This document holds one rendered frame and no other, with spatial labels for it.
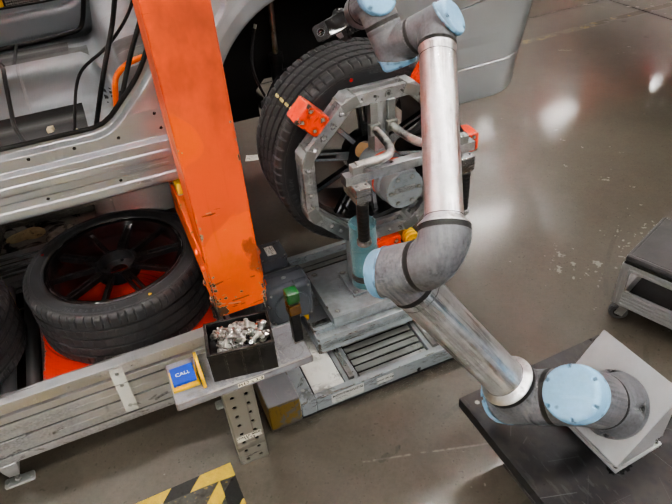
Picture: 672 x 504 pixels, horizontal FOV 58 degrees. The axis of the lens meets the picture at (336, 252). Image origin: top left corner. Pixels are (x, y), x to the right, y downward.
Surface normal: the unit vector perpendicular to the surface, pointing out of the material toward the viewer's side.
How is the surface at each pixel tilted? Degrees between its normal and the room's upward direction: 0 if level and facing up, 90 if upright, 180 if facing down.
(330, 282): 0
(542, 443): 0
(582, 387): 45
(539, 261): 0
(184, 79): 90
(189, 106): 90
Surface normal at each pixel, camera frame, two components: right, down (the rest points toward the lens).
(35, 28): 0.41, 0.54
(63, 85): 0.26, -0.08
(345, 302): -0.07, -0.78
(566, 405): -0.64, -0.29
